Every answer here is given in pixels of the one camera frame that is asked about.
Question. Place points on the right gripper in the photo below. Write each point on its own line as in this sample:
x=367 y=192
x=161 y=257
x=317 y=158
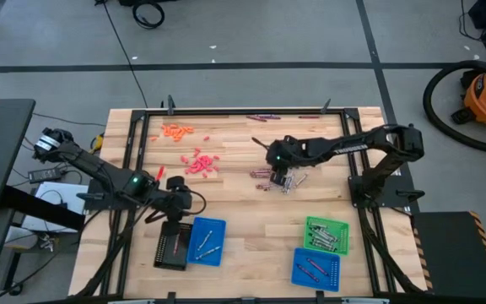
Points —
x=285 y=152

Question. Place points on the black power adapter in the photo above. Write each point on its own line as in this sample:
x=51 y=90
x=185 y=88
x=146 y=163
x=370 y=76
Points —
x=44 y=174

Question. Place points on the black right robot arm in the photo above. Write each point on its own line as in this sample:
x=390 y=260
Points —
x=352 y=145

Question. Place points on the green plastic basket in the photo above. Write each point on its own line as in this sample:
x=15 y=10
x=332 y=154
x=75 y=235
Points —
x=340 y=236

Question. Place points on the small metal parts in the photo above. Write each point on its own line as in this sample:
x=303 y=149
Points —
x=46 y=242

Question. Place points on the white box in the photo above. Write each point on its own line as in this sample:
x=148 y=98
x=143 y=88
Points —
x=53 y=198

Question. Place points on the black ramp with hazard stripes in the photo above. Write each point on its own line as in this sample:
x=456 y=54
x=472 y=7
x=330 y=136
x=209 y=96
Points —
x=449 y=253

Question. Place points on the black frame clamp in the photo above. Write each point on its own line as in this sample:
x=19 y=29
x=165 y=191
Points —
x=326 y=105
x=170 y=104

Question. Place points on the black plastic basket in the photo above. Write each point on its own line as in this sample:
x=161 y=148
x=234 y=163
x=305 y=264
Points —
x=163 y=253

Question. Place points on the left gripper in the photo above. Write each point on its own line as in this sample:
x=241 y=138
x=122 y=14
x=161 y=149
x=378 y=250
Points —
x=175 y=202

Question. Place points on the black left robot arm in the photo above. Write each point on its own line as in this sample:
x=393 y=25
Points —
x=87 y=162

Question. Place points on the blue plastic basket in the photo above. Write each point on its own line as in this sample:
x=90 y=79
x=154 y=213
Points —
x=329 y=278
x=215 y=224

